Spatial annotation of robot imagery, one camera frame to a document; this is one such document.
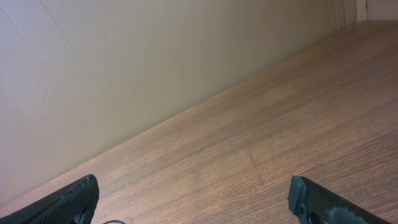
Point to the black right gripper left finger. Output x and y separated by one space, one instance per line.
73 204

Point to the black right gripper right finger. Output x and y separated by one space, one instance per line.
311 203

